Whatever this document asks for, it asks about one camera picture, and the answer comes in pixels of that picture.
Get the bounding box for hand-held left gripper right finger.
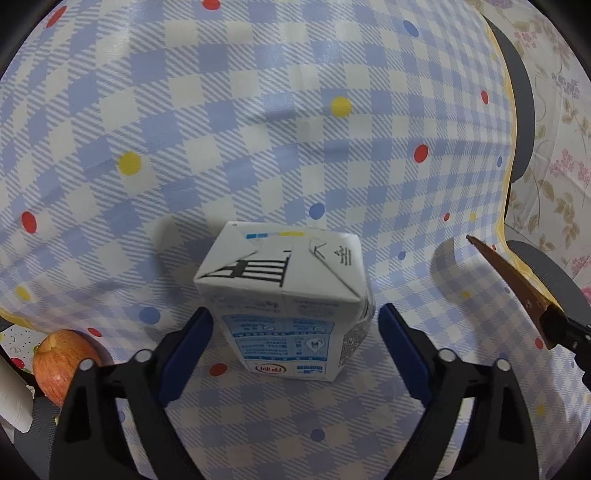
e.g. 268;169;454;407
378;302;542;480

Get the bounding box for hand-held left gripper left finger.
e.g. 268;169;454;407
48;306;215;480

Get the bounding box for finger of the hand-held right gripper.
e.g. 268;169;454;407
540;304;591;391

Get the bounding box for white milk carton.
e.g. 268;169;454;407
194;220;376;383

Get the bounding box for red apple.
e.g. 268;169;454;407
32;329;105;408

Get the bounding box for white paper roll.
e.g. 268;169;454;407
0;354;34;433

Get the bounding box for grey chair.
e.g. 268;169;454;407
485;14;591;324

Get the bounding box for blue checkered tablecloth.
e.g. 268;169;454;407
0;0;583;480

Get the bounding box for floral wall cloth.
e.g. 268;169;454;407
471;0;591;296

